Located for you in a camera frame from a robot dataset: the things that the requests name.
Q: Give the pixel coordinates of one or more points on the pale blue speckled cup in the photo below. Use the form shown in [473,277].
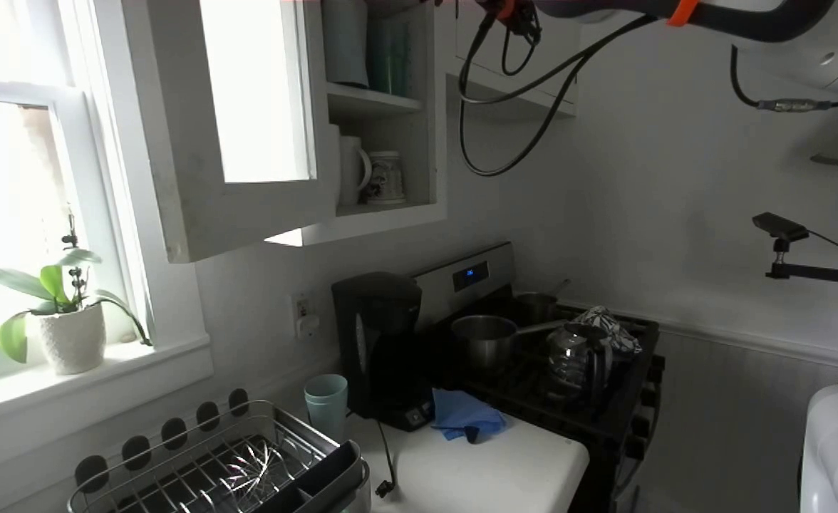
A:
[346,45]

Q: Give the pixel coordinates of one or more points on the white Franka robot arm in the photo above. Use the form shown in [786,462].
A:
[762,19]

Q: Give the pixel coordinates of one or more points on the teal plastic cup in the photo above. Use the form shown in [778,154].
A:
[326,402]

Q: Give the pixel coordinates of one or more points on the white cabinet door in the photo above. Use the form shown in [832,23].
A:
[249,144]

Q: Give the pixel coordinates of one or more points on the printed coffee mug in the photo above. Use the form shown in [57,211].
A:
[389,179]

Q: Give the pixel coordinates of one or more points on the black coffee maker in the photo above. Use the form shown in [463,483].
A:
[380,344]

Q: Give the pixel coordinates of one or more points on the steel cooking pot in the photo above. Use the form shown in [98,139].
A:
[483,340]

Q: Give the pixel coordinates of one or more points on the small dark pot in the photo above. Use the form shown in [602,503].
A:
[536,305]

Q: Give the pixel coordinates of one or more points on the blue cloth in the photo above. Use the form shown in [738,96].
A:
[466,414]

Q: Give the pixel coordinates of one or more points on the glass kettle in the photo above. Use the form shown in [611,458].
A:
[571,359]

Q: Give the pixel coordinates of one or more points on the teal tumbler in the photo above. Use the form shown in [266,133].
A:
[392,53]

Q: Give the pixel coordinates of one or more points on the black stove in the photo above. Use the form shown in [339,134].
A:
[607,408]

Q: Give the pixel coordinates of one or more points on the white plant pot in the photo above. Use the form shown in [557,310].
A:
[68,337]

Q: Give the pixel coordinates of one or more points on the green orchid plant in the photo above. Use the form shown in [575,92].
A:
[51,287]

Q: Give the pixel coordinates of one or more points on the white rounded machine housing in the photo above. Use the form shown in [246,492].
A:
[832,446]

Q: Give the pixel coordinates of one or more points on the white wall cabinet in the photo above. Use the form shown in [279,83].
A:
[380,223]

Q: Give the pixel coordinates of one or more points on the white wall outlet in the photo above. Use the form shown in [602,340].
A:
[302,315]

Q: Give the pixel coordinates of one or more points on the white window frame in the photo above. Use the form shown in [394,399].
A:
[87,188]

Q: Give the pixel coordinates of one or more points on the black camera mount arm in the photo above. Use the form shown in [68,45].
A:
[791,271]

